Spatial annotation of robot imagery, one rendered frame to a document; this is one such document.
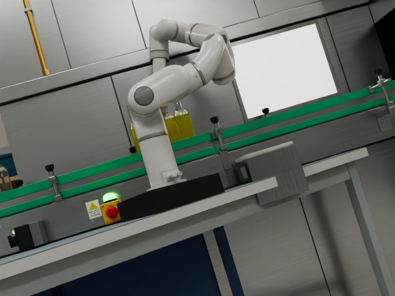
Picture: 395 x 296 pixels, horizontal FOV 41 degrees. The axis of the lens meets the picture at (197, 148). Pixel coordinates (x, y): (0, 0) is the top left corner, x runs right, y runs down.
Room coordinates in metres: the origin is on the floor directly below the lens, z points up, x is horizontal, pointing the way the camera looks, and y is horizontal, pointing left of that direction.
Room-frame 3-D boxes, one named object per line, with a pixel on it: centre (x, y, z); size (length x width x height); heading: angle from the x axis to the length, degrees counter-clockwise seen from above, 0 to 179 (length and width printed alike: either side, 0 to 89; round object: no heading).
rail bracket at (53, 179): (1.80, 0.51, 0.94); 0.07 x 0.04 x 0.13; 6
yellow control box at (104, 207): (1.80, 0.33, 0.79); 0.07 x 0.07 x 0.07; 6
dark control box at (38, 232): (1.77, 0.61, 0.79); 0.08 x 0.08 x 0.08; 6
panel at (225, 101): (2.18, -0.20, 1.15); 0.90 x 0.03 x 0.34; 96
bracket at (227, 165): (1.93, -0.08, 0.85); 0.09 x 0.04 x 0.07; 6
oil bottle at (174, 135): (2.02, 0.08, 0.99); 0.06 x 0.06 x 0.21; 6
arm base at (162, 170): (1.60, 0.11, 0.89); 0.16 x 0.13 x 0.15; 32
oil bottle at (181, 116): (2.02, 0.02, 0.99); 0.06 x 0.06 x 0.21; 7
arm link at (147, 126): (1.61, 0.12, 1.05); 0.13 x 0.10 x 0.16; 8
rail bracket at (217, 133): (1.91, -0.09, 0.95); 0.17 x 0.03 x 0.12; 6
